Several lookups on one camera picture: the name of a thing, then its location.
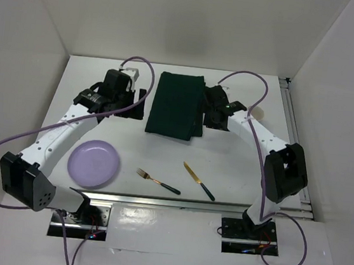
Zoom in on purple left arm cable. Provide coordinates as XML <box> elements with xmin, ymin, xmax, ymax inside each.
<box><xmin>0</xmin><ymin>40</ymin><xmax>158</xmax><ymax>265</ymax></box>

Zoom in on gold knife green handle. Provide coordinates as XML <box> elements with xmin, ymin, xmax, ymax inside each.
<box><xmin>183</xmin><ymin>161</ymin><xmax>215</xmax><ymax>201</ymax></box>

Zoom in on aluminium front table rail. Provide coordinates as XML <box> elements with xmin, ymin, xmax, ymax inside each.
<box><xmin>77</xmin><ymin>189</ymin><xmax>248</xmax><ymax>215</ymax></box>

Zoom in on dark green cloth placemat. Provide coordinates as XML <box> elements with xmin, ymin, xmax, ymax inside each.
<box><xmin>145</xmin><ymin>71</ymin><xmax>206</xmax><ymax>142</ymax></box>

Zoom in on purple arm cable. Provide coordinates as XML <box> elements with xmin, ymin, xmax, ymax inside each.
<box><xmin>196</xmin><ymin>67</ymin><xmax>327</xmax><ymax>265</ymax></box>
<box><xmin>0</xmin><ymin>40</ymin><xmax>158</xmax><ymax>265</ymax></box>

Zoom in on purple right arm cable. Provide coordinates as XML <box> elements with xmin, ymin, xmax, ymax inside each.
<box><xmin>196</xmin><ymin>67</ymin><xmax>327</xmax><ymax>265</ymax></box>

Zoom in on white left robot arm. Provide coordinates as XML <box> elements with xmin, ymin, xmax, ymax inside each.
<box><xmin>0</xmin><ymin>67</ymin><xmax>144</xmax><ymax>223</ymax></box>

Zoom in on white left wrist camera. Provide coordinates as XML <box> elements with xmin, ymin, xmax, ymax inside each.
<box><xmin>119</xmin><ymin>67</ymin><xmax>140</xmax><ymax>86</ymax></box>

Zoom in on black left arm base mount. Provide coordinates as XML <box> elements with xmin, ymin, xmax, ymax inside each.
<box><xmin>46</xmin><ymin>196</ymin><xmax>114</xmax><ymax>243</ymax></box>

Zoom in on gold fork green handle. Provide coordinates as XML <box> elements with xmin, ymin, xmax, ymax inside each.
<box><xmin>136</xmin><ymin>168</ymin><xmax>181</xmax><ymax>195</ymax></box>

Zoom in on lilac plastic plate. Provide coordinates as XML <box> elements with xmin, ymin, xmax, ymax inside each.
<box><xmin>67</xmin><ymin>140</ymin><xmax>120</xmax><ymax>189</ymax></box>

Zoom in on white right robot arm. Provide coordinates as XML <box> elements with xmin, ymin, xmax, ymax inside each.
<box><xmin>203</xmin><ymin>85</ymin><xmax>308</xmax><ymax>238</ymax></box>

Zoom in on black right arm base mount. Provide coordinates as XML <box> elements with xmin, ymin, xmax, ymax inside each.
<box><xmin>216</xmin><ymin>217</ymin><xmax>278</xmax><ymax>256</ymax></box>

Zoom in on aluminium right side rail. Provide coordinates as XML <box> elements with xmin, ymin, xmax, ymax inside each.
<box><xmin>278</xmin><ymin>78</ymin><xmax>314</xmax><ymax>221</ymax></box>

